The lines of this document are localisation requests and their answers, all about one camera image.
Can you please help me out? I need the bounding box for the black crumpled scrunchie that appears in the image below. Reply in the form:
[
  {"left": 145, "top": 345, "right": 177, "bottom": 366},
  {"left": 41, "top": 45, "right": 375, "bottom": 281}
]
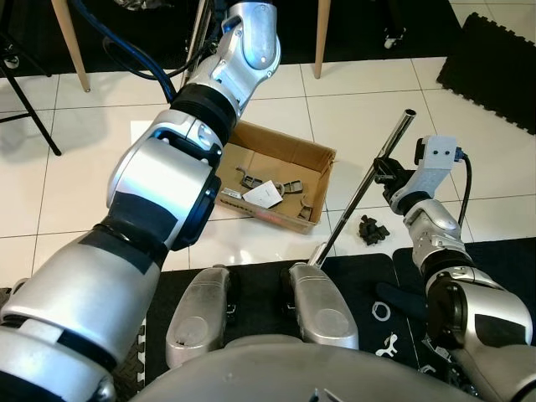
[{"left": 358, "top": 214, "right": 391, "bottom": 246}]

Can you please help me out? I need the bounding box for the silver caster wheel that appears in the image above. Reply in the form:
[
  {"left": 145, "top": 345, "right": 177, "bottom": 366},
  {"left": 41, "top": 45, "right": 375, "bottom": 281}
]
[{"left": 381, "top": 25, "right": 409, "bottom": 49}]

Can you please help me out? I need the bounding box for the black rounded floor rug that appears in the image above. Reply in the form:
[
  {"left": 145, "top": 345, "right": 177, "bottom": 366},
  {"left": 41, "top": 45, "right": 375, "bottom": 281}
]
[{"left": 142, "top": 239, "right": 536, "bottom": 402}]

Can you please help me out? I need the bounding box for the silver robot right leg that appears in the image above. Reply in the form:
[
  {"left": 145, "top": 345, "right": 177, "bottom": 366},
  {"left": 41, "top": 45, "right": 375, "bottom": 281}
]
[{"left": 289, "top": 262, "right": 359, "bottom": 350}]

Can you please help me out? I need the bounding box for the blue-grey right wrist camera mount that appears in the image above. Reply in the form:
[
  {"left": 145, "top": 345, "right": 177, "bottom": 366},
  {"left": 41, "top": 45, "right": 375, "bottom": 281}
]
[{"left": 415, "top": 134, "right": 461, "bottom": 198}]

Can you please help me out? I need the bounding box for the white plastic clip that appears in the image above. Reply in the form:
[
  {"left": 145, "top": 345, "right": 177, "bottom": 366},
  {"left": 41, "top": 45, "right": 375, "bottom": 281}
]
[{"left": 376, "top": 334, "right": 402, "bottom": 358}]

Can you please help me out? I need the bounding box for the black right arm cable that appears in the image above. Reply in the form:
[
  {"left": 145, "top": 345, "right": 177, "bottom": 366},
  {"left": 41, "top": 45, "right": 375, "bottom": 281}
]
[{"left": 452, "top": 151, "right": 472, "bottom": 227}]

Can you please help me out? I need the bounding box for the black tripod leg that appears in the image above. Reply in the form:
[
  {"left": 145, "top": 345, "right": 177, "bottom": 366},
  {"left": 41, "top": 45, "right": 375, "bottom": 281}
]
[{"left": 0, "top": 33, "right": 64, "bottom": 157}]

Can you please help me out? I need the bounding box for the open brown cardboard box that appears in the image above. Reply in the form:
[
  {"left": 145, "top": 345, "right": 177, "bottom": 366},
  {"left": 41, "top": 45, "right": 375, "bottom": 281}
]
[{"left": 214, "top": 120, "right": 338, "bottom": 235}]

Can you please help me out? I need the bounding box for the small grey hand tool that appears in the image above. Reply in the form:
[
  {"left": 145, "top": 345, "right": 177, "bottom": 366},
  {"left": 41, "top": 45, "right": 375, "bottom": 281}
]
[{"left": 296, "top": 197, "right": 317, "bottom": 222}]

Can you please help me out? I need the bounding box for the silver robot leg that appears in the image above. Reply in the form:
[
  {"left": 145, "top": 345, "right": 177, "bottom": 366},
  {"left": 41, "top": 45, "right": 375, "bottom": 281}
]
[
  {"left": 165, "top": 266, "right": 231, "bottom": 369},
  {"left": 289, "top": 262, "right": 359, "bottom": 350}
]

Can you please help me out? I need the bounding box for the silver robot left leg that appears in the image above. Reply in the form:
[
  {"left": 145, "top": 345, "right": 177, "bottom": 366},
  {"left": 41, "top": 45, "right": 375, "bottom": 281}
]
[{"left": 165, "top": 266, "right": 231, "bottom": 369}]

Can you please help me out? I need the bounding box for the black grey hand tool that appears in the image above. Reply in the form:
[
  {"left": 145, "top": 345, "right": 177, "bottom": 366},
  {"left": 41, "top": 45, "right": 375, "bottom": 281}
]
[{"left": 281, "top": 178, "right": 307, "bottom": 196}]

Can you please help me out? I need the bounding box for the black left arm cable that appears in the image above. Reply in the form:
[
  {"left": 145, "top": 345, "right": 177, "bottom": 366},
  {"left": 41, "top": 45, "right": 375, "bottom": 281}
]
[{"left": 71, "top": 0, "right": 181, "bottom": 101}]

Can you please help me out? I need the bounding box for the grey robot torso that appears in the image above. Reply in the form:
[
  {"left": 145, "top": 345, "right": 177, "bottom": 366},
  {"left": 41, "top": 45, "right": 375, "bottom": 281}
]
[{"left": 130, "top": 335, "right": 482, "bottom": 402}]

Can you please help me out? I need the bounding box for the blue grey plastic tool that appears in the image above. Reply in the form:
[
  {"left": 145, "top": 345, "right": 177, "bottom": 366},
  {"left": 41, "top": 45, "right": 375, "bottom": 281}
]
[{"left": 237, "top": 166, "right": 262, "bottom": 190}]

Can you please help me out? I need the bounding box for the dark fuzzy carpet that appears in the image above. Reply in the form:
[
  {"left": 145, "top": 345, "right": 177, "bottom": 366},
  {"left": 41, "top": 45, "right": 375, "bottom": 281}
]
[{"left": 0, "top": 0, "right": 461, "bottom": 78}]

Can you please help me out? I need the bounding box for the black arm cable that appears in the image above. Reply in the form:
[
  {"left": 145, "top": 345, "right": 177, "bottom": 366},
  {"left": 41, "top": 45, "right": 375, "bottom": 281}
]
[
  {"left": 452, "top": 151, "right": 472, "bottom": 227},
  {"left": 71, "top": 0, "right": 181, "bottom": 101}
]

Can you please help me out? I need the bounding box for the black flat strap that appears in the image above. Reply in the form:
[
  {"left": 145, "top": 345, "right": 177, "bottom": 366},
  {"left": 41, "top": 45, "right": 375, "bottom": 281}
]
[{"left": 375, "top": 282, "right": 430, "bottom": 321}]

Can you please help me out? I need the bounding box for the white paper sheet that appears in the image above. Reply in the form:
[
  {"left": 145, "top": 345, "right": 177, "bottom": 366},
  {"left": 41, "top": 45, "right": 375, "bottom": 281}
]
[{"left": 243, "top": 182, "right": 284, "bottom": 209}]

